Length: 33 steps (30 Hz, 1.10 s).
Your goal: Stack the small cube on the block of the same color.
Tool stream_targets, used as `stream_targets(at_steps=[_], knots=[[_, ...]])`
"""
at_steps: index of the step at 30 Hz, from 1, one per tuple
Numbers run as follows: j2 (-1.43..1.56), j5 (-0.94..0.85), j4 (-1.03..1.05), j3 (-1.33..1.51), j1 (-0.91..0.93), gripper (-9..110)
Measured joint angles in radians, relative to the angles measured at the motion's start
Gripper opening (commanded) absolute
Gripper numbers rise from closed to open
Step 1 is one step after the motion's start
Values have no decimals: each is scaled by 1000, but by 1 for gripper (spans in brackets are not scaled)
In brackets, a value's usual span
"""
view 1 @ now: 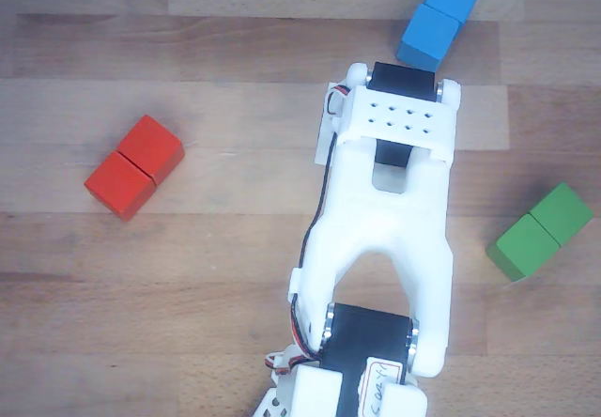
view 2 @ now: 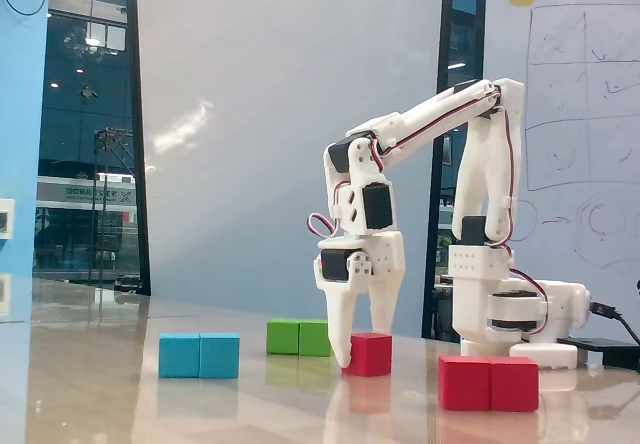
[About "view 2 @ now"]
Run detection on blue double block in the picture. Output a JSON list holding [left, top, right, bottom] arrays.
[[158, 332, 241, 380]]

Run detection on white wall socket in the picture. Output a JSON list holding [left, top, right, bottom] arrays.
[[0, 197, 15, 239]]

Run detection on white moving gripper finger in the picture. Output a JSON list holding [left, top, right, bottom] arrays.
[[351, 239, 405, 336]]

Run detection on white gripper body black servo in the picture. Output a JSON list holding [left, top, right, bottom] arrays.
[[313, 231, 403, 289]]

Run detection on green double block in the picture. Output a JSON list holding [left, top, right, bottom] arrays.
[[266, 318, 335, 358]]

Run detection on red double block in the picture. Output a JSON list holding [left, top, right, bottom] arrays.
[[438, 355, 540, 413]]

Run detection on black flat device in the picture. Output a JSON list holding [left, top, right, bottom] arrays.
[[557, 336, 640, 368]]

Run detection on white fixed gripper finger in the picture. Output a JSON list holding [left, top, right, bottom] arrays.
[[314, 281, 359, 369]]

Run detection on black plug cable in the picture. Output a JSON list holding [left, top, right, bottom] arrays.
[[589, 301, 640, 345]]

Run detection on small red cube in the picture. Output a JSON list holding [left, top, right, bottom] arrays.
[[342, 332, 393, 378]]

